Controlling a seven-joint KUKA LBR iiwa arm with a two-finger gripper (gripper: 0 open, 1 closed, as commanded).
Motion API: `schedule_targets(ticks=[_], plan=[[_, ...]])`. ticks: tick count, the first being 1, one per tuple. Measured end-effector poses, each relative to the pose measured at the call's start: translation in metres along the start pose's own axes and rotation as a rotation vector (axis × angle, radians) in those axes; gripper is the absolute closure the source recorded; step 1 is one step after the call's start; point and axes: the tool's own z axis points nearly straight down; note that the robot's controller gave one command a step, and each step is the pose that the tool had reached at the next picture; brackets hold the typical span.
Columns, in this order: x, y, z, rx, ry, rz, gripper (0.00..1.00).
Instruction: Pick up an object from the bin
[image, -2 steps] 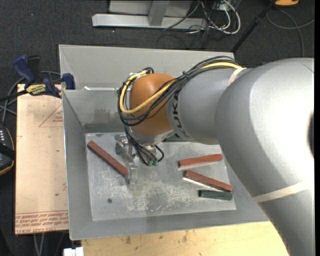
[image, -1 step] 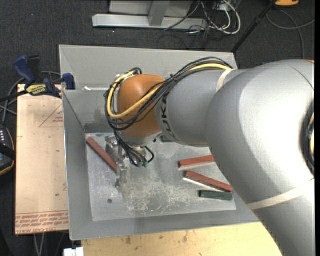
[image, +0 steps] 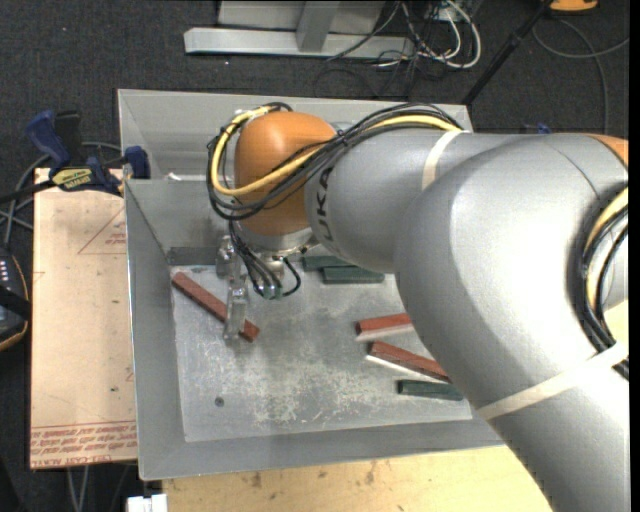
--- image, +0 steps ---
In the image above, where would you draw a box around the dark green flat block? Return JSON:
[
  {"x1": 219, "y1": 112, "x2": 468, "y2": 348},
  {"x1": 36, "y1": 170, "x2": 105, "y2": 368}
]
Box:
[
  {"x1": 397, "y1": 379, "x2": 465, "y2": 402},
  {"x1": 319, "y1": 266, "x2": 386, "y2": 286},
  {"x1": 301, "y1": 255, "x2": 352, "y2": 273}
]

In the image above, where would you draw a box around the red-brown flat block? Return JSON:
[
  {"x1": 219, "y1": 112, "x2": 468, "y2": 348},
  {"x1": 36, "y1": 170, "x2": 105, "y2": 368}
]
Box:
[
  {"x1": 364, "y1": 340, "x2": 452, "y2": 384},
  {"x1": 354, "y1": 313, "x2": 416, "y2": 343},
  {"x1": 171, "y1": 271, "x2": 261, "y2": 344}
]

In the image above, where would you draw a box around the brown cardboard board, red print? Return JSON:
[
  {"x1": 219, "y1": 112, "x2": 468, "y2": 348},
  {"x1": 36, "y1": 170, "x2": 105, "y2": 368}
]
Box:
[{"x1": 28, "y1": 167, "x2": 139, "y2": 471}]

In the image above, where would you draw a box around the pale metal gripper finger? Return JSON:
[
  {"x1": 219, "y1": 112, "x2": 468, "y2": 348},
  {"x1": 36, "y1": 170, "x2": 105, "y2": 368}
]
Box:
[
  {"x1": 215, "y1": 235, "x2": 237, "y2": 279},
  {"x1": 222, "y1": 286, "x2": 250, "y2": 344}
]

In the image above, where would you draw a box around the grey metal bin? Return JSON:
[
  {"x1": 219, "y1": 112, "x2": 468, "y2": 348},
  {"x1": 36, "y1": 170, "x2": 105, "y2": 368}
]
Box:
[{"x1": 117, "y1": 88, "x2": 504, "y2": 482}]

